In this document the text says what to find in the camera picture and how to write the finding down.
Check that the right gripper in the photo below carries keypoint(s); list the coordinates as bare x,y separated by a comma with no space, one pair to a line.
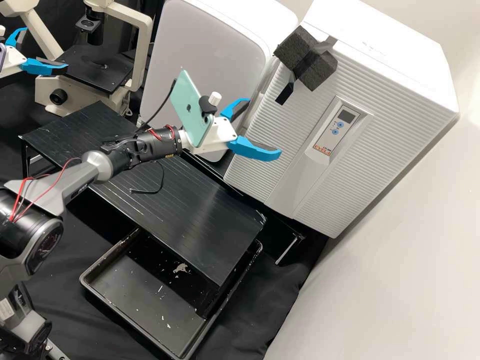
221,137

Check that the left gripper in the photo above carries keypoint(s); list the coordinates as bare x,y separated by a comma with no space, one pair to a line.
14,60

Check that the incubator door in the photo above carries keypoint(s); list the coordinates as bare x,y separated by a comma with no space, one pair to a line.
375,150

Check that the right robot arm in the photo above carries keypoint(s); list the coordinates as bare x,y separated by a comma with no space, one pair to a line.
93,165

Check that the white incubator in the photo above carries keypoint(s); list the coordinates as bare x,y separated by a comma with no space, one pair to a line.
375,33

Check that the cream microscope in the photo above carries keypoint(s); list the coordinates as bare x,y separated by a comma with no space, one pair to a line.
48,90

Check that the black platform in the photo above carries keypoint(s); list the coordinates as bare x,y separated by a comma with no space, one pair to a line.
288,240
75,127
195,210

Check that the black tray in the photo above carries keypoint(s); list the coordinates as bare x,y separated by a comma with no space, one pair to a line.
131,285

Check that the right wrist camera phone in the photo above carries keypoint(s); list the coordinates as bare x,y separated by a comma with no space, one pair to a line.
187,101

